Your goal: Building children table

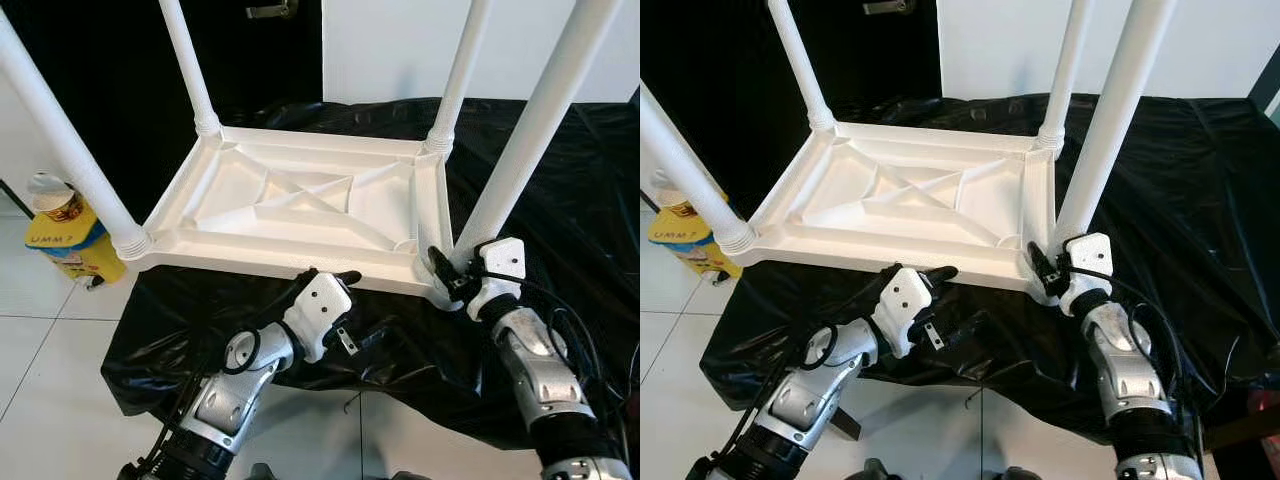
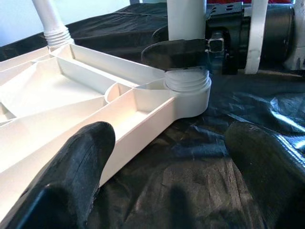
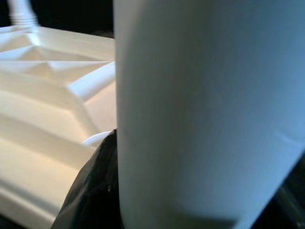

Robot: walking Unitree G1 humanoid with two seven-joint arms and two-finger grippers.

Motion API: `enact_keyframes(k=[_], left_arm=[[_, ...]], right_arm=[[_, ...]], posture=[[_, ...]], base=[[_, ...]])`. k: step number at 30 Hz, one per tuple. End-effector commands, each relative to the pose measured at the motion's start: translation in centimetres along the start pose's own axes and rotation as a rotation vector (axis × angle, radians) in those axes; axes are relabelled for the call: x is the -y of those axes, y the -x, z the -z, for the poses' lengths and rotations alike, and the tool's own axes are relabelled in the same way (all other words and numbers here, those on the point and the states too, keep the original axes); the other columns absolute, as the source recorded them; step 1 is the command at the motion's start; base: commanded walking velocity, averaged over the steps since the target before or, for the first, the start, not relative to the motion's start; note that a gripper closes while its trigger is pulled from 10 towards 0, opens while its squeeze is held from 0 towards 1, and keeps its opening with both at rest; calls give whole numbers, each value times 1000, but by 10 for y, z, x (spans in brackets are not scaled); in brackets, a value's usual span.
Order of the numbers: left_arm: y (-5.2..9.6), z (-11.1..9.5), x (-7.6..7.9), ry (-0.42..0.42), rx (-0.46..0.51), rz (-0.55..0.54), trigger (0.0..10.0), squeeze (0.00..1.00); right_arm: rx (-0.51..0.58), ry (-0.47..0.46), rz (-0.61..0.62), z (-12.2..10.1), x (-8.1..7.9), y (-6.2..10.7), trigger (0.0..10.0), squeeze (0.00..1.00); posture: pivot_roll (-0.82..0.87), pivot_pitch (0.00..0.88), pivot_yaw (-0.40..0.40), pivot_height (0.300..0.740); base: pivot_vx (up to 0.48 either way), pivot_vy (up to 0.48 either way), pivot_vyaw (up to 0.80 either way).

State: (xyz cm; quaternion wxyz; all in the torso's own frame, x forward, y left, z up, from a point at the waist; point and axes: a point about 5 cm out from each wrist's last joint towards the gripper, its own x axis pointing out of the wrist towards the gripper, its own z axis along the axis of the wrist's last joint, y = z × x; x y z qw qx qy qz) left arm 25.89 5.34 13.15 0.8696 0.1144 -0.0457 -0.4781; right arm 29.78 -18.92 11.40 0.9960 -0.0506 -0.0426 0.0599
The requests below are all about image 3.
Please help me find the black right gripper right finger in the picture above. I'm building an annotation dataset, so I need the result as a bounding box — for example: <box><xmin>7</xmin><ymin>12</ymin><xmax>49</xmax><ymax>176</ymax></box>
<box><xmin>254</xmin><ymin>183</ymin><xmax>305</xmax><ymax>229</ymax></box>

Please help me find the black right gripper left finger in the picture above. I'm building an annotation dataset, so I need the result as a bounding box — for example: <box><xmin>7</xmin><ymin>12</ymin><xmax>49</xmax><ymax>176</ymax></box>
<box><xmin>51</xmin><ymin>128</ymin><xmax>121</xmax><ymax>229</ymax></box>

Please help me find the white plastic table top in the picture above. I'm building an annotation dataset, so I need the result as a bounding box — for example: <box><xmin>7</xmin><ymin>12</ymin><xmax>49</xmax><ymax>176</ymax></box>
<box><xmin>0</xmin><ymin>25</ymin><xmax>119</xmax><ymax>221</ymax></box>

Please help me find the white plastic table leg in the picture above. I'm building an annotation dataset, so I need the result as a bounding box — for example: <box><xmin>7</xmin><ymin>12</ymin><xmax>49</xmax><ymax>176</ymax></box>
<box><xmin>8</xmin><ymin>0</ymin><xmax>40</xmax><ymax>46</ymax></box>
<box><xmin>112</xmin><ymin>0</ymin><xmax>305</xmax><ymax>229</ymax></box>

